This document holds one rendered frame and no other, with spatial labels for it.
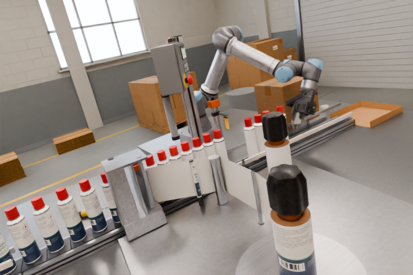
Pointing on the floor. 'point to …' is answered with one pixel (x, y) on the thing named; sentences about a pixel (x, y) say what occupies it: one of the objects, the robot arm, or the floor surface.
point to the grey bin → (243, 99)
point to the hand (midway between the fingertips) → (294, 127)
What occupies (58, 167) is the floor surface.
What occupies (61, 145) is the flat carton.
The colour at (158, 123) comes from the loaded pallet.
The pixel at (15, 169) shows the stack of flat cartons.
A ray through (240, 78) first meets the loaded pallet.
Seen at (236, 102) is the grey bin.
